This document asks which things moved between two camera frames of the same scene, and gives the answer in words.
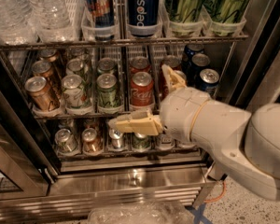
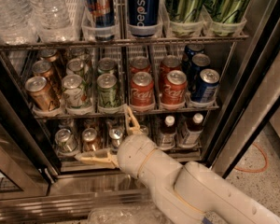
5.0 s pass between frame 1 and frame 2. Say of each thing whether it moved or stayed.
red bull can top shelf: stayed
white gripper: moved
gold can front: stayed
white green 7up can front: stayed
